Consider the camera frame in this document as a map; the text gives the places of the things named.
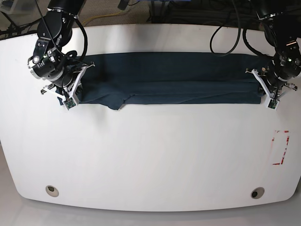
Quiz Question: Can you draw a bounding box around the right table grommet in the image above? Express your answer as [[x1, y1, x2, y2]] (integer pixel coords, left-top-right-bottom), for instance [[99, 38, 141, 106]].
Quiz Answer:
[[251, 187, 265, 199]]

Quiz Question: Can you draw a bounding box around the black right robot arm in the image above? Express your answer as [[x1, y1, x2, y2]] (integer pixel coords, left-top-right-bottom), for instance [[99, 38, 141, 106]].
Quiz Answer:
[[27, 0, 88, 88]]

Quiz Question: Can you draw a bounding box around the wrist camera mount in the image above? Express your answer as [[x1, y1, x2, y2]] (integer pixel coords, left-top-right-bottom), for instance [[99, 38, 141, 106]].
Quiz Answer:
[[41, 62, 95, 110], [245, 67, 298, 111]]

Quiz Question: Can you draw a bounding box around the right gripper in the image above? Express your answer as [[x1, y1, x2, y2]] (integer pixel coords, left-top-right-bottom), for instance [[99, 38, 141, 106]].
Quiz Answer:
[[27, 49, 79, 88]]

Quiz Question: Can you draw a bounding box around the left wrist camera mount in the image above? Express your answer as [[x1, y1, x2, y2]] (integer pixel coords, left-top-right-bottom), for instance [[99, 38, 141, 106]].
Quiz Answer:
[[245, 67, 298, 111]]

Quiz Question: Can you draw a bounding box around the left table grommet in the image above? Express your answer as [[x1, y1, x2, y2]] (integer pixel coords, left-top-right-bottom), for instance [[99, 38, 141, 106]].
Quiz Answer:
[[45, 186, 59, 197]]

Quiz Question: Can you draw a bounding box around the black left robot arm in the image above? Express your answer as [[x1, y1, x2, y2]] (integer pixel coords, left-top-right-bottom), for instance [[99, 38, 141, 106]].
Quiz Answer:
[[251, 0, 301, 88]]

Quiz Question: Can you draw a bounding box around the dark blue T-shirt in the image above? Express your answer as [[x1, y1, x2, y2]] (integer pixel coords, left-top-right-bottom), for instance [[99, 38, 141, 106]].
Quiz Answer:
[[78, 52, 269, 110]]

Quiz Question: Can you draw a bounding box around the yellow cable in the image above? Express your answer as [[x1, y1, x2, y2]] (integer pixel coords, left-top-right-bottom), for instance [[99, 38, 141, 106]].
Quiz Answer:
[[83, 10, 123, 25]]

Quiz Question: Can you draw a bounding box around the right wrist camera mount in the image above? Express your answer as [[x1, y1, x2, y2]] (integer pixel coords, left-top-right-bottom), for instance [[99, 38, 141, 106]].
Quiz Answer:
[[41, 62, 95, 110]]

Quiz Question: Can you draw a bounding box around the red tape marking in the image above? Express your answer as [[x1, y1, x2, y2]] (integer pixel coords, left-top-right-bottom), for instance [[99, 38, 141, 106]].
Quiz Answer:
[[270, 130, 290, 166]]

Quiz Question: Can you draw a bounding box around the table grommet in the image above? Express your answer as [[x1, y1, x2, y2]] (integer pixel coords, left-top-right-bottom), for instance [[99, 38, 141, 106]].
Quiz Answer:
[[45, 186, 59, 197], [251, 187, 265, 199]]

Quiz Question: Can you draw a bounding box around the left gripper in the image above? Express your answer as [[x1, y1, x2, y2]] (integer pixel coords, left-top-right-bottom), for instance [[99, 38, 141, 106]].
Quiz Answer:
[[263, 54, 301, 89]]

